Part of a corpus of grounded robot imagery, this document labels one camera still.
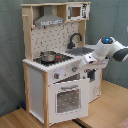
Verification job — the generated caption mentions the silver toy pot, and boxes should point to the silver toy pot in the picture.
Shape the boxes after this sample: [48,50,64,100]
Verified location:
[40,51,56,62]

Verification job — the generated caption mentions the wooden toy kitchen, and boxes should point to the wooden toy kitchen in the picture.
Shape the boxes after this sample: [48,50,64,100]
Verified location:
[22,2,102,127]

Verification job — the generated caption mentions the black toy stovetop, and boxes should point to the black toy stovetop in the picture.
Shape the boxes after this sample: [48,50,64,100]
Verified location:
[34,53,71,66]

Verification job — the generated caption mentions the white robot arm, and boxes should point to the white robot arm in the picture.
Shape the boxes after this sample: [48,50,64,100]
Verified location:
[79,37,128,69]

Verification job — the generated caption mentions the right red stove knob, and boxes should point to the right red stove knob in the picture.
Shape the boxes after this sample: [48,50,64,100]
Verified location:
[72,66,78,72]

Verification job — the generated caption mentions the grey ice dispenser panel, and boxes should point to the grey ice dispenser panel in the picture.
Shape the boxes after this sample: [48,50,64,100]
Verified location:
[87,69,96,82]

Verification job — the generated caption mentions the white oven door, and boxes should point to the white oven door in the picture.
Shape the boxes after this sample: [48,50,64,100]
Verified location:
[49,79,89,123]

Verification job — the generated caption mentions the black toy faucet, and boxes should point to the black toy faucet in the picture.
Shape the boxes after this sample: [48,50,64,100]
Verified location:
[67,33,82,49]

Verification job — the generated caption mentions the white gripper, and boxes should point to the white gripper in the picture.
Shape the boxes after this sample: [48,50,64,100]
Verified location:
[79,53,108,69]

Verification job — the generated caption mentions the toy microwave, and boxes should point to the toy microwave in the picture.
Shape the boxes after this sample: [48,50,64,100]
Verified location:
[67,3,90,21]

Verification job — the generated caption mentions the grey toy sink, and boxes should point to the grey toy sink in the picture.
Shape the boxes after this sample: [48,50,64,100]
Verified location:
[66,47,92,56]

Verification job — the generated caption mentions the grey range hood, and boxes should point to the grey range hood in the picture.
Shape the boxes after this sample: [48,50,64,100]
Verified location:
[35,5,64,27]

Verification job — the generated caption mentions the red stove knob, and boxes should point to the red stove knob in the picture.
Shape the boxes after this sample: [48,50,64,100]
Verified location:
[72,66,78,72]
[54,73,60,79]

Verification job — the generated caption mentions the left red stove knob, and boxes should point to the left red stove knob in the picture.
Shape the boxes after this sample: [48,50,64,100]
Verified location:
[54,73,60,79]

